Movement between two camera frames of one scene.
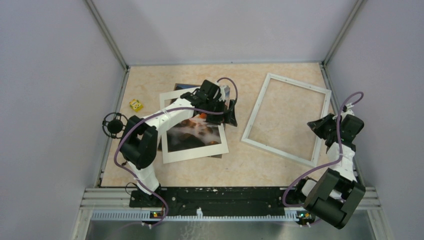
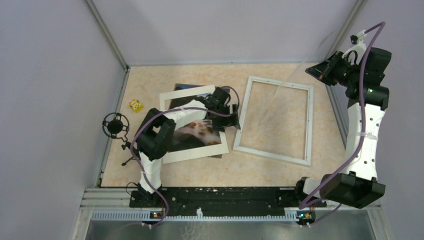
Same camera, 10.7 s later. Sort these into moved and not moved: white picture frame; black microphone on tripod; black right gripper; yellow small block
Moved: black right gripper; white picture frame
Not moved: black microphone on tripod; yellow small block
